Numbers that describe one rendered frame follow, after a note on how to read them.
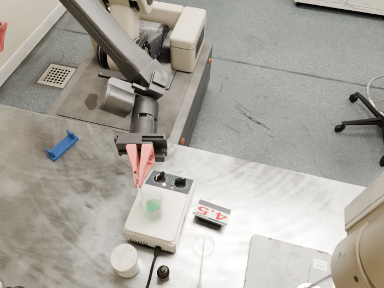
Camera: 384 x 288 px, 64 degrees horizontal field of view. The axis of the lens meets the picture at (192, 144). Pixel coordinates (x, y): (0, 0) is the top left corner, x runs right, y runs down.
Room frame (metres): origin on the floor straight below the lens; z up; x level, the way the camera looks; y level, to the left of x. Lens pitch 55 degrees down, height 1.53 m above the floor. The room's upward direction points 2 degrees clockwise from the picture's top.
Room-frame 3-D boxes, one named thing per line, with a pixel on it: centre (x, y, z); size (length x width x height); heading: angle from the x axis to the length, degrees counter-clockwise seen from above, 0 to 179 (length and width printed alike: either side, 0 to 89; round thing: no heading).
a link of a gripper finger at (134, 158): (0.30, 0.09, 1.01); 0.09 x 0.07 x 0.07; 2
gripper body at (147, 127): (0.37, 0.10, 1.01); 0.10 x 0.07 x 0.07; 92
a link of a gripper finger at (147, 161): (0.30, 0.11, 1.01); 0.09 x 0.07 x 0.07; 2
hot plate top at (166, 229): (0.28, 0.08, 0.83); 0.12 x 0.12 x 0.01; 76
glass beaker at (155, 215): (0.27, 0.09, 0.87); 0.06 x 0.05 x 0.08; 119
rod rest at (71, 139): (0.51, 0.39, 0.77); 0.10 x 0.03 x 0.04; 148
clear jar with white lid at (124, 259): (0.17, 0.14, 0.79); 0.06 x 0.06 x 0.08
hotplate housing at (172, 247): (0.30, 0.07, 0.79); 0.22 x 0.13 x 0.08; 166
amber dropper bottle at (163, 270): (0.15, 0.06, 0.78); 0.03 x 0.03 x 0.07
